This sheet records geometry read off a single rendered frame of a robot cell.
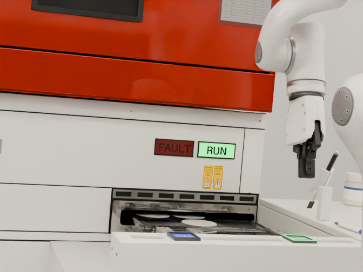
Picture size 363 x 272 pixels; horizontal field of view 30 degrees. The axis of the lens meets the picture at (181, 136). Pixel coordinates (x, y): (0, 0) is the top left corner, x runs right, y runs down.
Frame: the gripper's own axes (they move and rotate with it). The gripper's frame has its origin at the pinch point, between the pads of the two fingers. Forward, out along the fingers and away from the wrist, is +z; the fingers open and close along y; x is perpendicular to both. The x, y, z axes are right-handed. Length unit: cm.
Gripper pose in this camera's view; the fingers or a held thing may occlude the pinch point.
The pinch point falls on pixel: (306, 168)
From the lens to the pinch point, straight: 146.7
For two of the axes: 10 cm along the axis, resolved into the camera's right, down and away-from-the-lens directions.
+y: 3.0, -1.3, -9.5
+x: 9.5, 0.6, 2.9
